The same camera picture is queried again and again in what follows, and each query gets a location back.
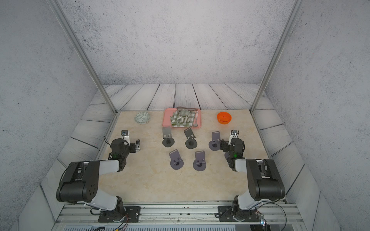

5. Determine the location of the pink tray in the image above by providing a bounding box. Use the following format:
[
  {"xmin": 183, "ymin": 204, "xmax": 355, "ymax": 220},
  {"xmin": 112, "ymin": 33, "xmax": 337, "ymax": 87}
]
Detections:
[{"xmin": 162, "ymin": 108, "xmax": 202, "ymax": 129}]

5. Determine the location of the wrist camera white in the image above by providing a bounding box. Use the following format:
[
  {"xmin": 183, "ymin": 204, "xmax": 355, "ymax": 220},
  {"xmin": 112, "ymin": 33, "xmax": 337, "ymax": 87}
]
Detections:
[
  {"xmin": 228, "ymin": 130, "xmax": 239, "ymax": 146},
  {"xmin": 121, "ymin": 130, "xmax": 131, "ymax": 145}
]

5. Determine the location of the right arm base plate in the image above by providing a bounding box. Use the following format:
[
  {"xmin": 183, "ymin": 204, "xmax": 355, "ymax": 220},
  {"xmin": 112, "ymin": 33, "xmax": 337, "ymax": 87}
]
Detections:
[{"xmin": 215, "ymin": 206, "xmax": 260, "ymax": 222}]

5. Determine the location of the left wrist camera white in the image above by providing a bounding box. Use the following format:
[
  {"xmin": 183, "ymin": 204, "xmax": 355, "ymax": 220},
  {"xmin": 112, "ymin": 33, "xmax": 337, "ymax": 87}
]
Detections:
[{"xmin": 121, "ymin": 130, "xmax": 131, "ymax": 145}]

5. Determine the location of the green patterned dish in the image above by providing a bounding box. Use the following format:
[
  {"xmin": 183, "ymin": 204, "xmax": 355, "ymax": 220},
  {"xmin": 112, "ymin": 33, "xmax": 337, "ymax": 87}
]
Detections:
[{"xmin": 134, "ymin": 112, "xmax": 150, "ymax": 125}]

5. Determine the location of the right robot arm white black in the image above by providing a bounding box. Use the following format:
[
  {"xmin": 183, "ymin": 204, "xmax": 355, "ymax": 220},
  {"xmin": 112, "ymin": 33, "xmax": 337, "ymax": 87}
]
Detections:
[{"xmin": 220, "ymin": 138, "xmax": 285, "ymax": 214}]

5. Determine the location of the striped ceramic cup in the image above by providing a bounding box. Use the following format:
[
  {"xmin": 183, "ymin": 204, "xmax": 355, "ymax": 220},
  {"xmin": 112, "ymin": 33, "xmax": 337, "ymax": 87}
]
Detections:
[{"xmin": 177, "ymin": 109, "xmax": 192, "ymax": 123}]

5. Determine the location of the brown wooden spoon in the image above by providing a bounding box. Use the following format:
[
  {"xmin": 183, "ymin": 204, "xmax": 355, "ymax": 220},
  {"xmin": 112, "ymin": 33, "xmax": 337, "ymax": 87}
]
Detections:
[{"xmin": 176, "ymin": 106, "xmax": 198, "ymax": 112}]

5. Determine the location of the green checkered cloth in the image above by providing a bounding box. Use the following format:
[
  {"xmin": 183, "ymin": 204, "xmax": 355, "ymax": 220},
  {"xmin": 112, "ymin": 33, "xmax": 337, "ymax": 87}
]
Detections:
[{"xmin": 170, "ymin": 110, "xmax": 196, "ymax": 128}]

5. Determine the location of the dark phone stand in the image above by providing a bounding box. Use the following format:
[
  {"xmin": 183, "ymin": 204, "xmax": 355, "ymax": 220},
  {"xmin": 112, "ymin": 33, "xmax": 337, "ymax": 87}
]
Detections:
[
  {"xmin": 162, "ymin": 127, "xmax": 175, "ymax": 147},
  {"xmin": 184, "ymin": 128, "xmax": 198, "ymax": 149}
]

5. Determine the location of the metal spoon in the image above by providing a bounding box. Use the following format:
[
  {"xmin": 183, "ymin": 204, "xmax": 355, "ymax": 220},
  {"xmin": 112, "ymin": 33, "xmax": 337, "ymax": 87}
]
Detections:
[{"xmin": 193, "ymin": 111, "xmax": 198, "ymax": 128}]

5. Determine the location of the orange bowl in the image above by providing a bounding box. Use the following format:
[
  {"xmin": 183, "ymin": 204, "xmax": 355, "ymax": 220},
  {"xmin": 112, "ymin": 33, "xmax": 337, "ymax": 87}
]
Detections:
[{"xmin": 217, "ymin": 112, "xmax": 232, "ymax": 125}]

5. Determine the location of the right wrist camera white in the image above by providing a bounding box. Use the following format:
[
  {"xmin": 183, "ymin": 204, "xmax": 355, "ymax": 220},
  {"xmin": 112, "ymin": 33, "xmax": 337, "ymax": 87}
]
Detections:
[{"xmin": 228, "ymin": 130, "xmax": 239, "ymax": 146}]

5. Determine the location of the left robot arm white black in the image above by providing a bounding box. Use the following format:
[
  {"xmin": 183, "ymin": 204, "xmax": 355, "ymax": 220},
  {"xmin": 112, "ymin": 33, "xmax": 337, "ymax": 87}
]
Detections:
[{"xmin": 56, "ymin": 138, "xmax": 140, "ymax": 214}]

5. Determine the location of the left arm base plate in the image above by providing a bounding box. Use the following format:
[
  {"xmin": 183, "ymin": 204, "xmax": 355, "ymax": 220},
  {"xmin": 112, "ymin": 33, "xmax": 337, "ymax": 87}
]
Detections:
[{"xmin": 98, "ymin": 206, "xmax": 141, "ymax": 223}]

